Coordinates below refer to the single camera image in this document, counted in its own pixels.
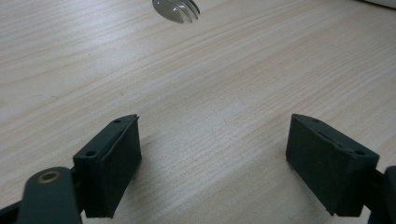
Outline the white object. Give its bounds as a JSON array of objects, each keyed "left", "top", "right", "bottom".
[{"left": 358, "top": 0, "right": 396, "bottom": 9}]

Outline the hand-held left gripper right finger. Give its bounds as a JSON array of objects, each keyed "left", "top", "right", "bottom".
[{"left": 285, "top": 113, "right": 381, "bottom": 217}]

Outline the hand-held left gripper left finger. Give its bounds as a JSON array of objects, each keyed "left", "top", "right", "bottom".
[{"left": 72, "top": 113, "right": 143, "bottom": 219}]

